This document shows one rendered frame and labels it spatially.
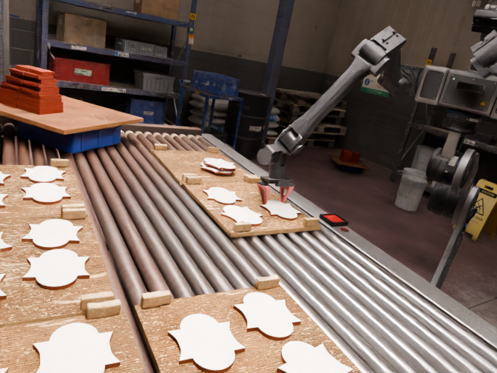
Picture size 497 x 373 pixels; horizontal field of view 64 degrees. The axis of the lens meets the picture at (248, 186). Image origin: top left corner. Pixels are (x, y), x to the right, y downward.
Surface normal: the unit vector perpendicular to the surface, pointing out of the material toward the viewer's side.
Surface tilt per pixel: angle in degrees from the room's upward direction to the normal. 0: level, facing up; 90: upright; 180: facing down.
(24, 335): 0
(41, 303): 0
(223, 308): 0
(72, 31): 84
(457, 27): 90
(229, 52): 90
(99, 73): 90
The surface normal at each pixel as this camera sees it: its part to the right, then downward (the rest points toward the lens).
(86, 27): 0.60, 0.44
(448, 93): -0.61, 0.15
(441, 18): -0.83, 0.03
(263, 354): 0.18, -0.93
